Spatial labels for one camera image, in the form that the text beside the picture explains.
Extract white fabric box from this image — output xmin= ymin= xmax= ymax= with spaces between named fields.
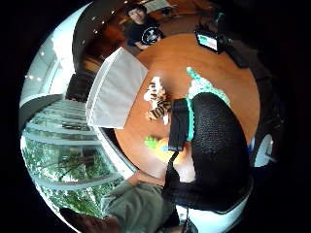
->
xmin=85 ymin=47 xmax=150 ymax=130

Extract orange carrot soft toy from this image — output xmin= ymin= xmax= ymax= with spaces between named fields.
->
xmin=144 ymin=135 xmax=192 ymax=164

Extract tiger soft toy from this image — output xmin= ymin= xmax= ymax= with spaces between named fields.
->
xmin=143 ymin=77 xmax=173 ymax=126

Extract black camera with screen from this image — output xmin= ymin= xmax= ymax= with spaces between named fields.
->
xmin=193 ymin=29 xmax=233 ymax=54

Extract the person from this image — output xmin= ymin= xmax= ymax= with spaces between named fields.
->
xmin=59 ymin=171 xmax=179 ymax=233

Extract blue and white chair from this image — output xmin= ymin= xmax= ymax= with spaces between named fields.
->
xmin=252 ymin=133 xmax=278 ymax=168

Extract green and white soft toy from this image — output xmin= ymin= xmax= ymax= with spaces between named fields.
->
xmin=186 ymin=66 xmax=231 ymax=108

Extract black camera stand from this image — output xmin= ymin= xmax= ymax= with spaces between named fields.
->
xmin=225 ymin=44 xmax=251 ymax=69

